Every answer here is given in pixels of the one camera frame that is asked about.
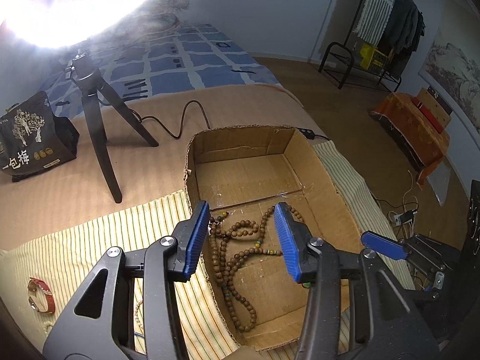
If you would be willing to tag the orange patterned cloth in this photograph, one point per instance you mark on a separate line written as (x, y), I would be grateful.
(412, 127)

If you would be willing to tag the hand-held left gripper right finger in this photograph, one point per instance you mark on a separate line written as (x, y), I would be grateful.
(287, 240)

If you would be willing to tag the striped cloth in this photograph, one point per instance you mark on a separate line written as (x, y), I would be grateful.
(112, 228)

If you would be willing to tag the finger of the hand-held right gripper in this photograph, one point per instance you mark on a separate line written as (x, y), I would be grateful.
(378, 242)

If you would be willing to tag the dark hanging clothes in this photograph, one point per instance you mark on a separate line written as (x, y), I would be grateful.
(403, 26)

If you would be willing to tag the cardboard box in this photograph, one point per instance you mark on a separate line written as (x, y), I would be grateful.
(243, 172)

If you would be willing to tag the black snack bag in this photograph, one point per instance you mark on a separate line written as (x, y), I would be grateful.
(30, 138)

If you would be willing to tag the wooden box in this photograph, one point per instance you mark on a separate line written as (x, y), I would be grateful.
(431, 99)

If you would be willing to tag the landscape wall painting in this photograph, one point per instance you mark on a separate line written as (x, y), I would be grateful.
(453, 67)

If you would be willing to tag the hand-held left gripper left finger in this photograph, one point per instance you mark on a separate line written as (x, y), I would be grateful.
(197, 240)

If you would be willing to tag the folded floral quilt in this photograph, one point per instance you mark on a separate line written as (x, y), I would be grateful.
(168, 11)

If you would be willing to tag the tan blanket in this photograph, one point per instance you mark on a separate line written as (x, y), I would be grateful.
(150, 180)

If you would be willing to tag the black tripod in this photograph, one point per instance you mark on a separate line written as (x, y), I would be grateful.
(88, 78)

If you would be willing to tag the black metal clothes rack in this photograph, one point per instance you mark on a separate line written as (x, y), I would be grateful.
(339, 47)

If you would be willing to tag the blue checked bedsheet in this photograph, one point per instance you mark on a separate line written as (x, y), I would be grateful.
(195, 75)

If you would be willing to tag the striped hanging towel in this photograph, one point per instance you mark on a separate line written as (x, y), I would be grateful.
(377, 11)

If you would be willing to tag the yellow crate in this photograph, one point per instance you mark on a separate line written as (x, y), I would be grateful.
(373, 58)

